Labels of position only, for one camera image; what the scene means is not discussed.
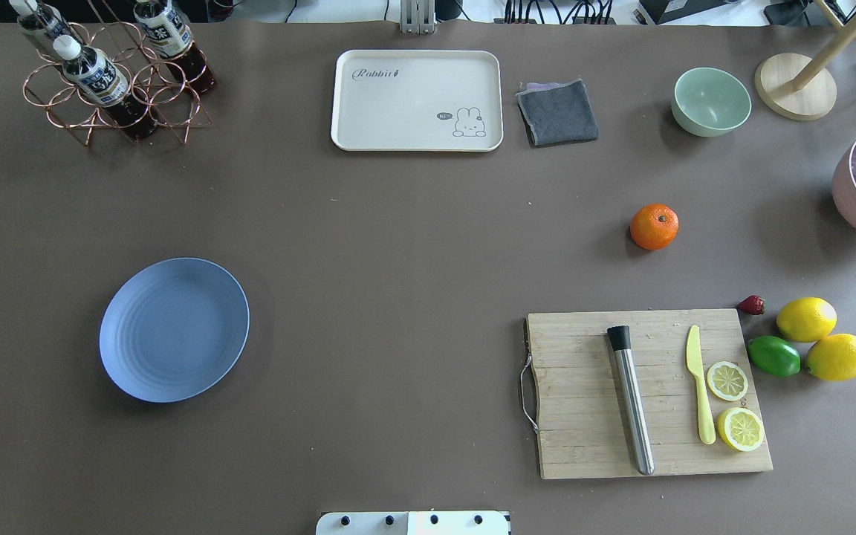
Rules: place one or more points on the bamboo cutting board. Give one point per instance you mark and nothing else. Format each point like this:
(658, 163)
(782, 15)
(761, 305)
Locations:
(582, 423)

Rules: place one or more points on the tea bottle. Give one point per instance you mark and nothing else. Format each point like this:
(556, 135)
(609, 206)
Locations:
(42, 24)
(102, 83)
(172, 40)

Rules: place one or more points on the yellow plastic knife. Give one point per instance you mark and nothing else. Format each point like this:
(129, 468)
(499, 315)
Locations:
(694, 364)

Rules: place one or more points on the yellow lemon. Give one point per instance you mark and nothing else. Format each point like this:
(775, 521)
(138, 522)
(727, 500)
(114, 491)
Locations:
(807, 319)
(833, 357)

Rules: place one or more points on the tea bottle back left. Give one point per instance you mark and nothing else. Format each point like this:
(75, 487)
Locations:
(42, 24)

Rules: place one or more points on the green lime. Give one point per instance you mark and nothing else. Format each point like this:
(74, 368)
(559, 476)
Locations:
(774, 355)

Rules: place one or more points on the lemon slice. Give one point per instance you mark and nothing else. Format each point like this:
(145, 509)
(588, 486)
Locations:
(727, 381)
(741, 429)

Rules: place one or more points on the red strawberry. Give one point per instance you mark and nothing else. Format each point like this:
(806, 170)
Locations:
(752, 305)

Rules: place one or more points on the cream rabbit tray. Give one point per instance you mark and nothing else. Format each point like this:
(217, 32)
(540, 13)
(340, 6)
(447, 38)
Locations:
(417, 101)

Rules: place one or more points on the tea bottle front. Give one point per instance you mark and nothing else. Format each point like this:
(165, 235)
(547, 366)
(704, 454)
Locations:
(102, 83)

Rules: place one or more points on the yellow lemon upper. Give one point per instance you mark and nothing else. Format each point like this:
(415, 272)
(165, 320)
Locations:
(807, 319)

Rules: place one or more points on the grey folded cloth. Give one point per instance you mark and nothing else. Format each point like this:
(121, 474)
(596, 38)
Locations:
(557, 112)

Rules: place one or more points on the copper wire bottle rack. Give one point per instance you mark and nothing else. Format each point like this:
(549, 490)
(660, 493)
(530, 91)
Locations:
(117, 33)

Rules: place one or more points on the lemon slice upper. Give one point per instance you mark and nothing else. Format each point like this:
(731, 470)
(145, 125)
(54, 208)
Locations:
(727, 381)

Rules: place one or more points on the yellow lemon lower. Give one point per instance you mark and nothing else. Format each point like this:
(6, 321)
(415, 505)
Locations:
(833, 357)

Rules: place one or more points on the steel muddler with black tip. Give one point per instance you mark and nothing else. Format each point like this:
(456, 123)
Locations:
(620, 341)

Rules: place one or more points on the orange tangerine fruit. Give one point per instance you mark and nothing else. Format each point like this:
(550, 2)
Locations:
(654, 227)

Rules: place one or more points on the tea bottle back right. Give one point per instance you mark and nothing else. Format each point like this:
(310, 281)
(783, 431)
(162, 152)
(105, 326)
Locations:
(172, 40)

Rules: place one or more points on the blue round plate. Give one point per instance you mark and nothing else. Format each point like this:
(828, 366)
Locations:
(175, 329)

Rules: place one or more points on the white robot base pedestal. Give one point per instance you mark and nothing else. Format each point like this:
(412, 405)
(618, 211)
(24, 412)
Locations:
(483, 521)

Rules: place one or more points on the lemon slice lower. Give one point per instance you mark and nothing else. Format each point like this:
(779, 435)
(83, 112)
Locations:
(741, 429)

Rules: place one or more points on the mint green bowl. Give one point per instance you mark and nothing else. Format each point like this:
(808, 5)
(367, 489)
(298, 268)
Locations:
(708, 102)

